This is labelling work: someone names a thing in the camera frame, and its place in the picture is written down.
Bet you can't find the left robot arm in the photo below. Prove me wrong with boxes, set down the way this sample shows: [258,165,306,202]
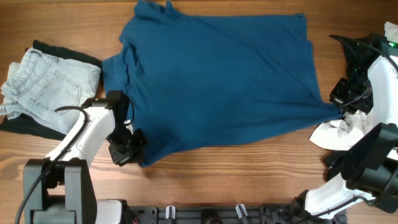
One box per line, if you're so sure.
[15,90,146,223]

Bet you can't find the folded black garment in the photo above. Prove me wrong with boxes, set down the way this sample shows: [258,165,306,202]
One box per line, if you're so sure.
[1,40,102,140]

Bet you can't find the white garment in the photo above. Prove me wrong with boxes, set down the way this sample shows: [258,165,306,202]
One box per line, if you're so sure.
[308,21,398,161]

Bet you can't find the right black cable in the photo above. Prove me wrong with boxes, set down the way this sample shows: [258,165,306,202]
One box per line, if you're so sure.
[329,34,398,108]

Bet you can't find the black garment with logo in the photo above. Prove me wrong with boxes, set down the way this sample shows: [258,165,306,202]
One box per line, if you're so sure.
[322,151,347,182]

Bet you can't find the folded light blue jeans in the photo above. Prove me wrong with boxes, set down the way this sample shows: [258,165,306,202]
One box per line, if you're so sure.
[1,47,101,134]

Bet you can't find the blue t-shirt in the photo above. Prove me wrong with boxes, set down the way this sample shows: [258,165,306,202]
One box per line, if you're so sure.
[103,1,340,166]

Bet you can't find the black cable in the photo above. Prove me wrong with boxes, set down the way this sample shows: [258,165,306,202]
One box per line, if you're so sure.
[14,105,91,224]
[329,34,398,108]

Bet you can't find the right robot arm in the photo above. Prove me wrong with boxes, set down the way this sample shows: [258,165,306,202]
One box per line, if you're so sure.
[281,34,397,223]

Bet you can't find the left black cable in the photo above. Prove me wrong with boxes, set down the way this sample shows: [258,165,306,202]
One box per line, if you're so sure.
[14,105,91,224]

